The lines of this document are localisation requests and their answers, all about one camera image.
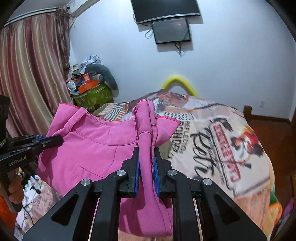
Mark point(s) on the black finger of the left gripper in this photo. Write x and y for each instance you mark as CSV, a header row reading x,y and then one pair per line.
x,y
49,142

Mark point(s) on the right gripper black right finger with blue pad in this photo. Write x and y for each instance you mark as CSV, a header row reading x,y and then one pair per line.
x,y
201,209

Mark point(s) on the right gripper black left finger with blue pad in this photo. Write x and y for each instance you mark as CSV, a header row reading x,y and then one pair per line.
x,y
90,211

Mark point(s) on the pink pants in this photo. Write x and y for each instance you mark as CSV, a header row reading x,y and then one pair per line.
x,y
93,148

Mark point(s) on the person left hand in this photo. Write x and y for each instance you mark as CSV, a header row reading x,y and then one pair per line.
x,y
15,189

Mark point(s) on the yellow fleece blanket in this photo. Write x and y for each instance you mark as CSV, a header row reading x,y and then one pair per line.
x,y
274,211

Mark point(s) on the green patterned storage box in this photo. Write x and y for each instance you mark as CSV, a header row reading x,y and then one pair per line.
x,y
94,98

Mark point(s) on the orange box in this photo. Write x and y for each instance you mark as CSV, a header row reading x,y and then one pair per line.
x,y
87,86

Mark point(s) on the newspaper print bed cover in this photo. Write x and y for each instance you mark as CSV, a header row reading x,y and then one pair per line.
x,y
213,141

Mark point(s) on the grey plush toy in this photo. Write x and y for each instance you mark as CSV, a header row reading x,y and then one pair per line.
x,y
104,73

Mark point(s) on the striped satin curtain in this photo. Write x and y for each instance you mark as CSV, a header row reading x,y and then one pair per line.
x,y
35,62

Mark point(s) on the yellow foam headboard tube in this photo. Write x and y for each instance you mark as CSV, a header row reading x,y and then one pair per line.
x,y
177,80

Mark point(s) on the white air conditioner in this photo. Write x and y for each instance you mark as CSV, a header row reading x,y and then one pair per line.
x,y
77,7

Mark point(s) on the wooden bed post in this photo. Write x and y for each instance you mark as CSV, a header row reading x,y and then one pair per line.
x,y
247,111

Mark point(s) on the white wall socket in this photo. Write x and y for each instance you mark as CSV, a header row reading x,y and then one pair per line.
x,y
261,104

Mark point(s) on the black wall television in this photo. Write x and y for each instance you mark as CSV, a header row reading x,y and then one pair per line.
x,y
150,10

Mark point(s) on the small black wall monitor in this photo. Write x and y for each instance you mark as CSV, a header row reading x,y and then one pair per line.
x,y
171,31

